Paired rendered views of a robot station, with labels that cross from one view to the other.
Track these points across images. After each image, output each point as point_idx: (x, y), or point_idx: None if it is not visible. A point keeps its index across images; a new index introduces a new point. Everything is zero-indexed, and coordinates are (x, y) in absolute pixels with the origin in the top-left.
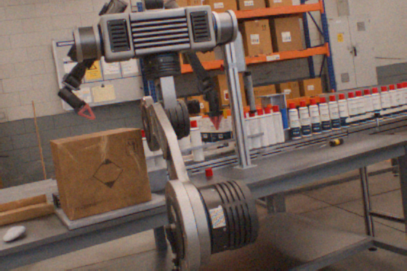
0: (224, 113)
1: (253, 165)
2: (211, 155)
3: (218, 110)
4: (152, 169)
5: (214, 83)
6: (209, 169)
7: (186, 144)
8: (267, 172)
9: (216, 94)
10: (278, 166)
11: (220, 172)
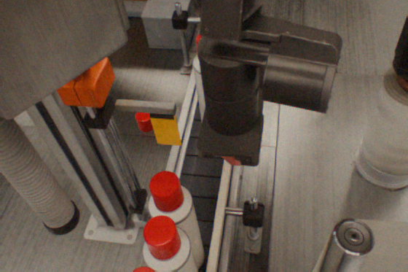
0: (165, 130)
1: (95, 231)
2: (272, 198)
3: (206, 116)
4: (160, 2)
5: (202, 15)
6: (136, 114)
7: (363, 137)
8: (0, 189)
9: (200, 68)
10: (1, 246)
11: (140, 151)
